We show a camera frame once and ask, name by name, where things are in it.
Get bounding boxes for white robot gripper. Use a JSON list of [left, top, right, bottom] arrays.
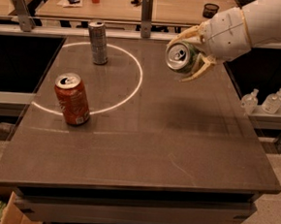
[[167, 8, 252, 82]]

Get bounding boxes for green soda can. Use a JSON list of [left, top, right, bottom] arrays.
[[165, 42, 200, 74]]

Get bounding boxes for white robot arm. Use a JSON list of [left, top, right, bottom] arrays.
[[165, 0, 281, 81]]

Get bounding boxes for tall silver energy can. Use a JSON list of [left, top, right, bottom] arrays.
[[88, 19, 108, 65]]

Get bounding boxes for orange soda can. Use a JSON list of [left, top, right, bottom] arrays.
[[54, 73, 90, 125]]

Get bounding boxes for black mesh pen cup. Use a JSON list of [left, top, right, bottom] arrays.
[[203, 3, 220, 18]]

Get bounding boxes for clear small bottle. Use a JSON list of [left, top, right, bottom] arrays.
[[262, 88, 281, 113], [240, 89, 259, 114]]

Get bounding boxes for black keys on desk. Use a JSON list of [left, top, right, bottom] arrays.
[[131, 0, 141, 7]]

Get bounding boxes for cardboard box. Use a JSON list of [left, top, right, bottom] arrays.
[[0, 192, 43, 224]]

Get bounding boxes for middle metal bracket post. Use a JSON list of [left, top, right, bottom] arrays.
[[140, 0, 153, 39]]

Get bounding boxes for metal bracket post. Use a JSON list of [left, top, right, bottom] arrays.
[[12, 0, 35, 32], [140, 0, 153, 39]]

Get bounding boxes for left metal bracket post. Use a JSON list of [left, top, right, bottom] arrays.
[[12, 0, 35, 32]]

